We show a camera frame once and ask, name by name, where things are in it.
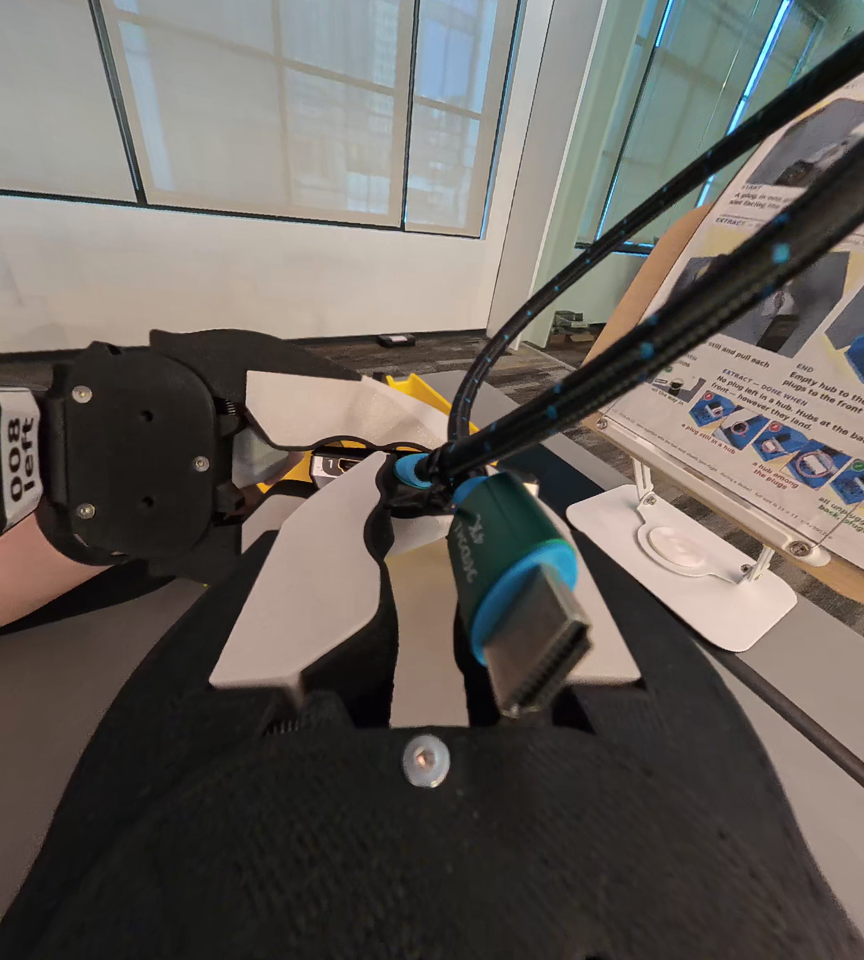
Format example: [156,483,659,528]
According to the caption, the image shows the dark flat mat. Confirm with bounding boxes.
[515,443,658,511]

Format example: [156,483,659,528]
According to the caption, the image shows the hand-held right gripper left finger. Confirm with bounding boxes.
[210,450,403,694]

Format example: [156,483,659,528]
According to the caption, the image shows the instruction sheet on wooden board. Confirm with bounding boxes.
[582,53,864,616]

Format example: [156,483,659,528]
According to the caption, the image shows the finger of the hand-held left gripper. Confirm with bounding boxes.
[312,453,391,487]
[245,369,451,451]

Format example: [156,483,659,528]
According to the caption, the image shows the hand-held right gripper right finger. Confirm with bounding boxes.
[399,500,643,688]

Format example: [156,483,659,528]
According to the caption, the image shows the black braided cable green plug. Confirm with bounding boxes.
[392,0,864,718]

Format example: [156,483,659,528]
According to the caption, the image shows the person's left forearm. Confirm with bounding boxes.
[0,518,118,643]

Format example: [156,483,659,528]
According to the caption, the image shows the thin black cord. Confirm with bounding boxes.
[710,645,864,829]

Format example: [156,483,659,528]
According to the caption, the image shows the white stand base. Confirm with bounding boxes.
[567,483,797,654]

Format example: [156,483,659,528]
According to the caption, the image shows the yellow plastic bin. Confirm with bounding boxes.
[260,372,457,496]

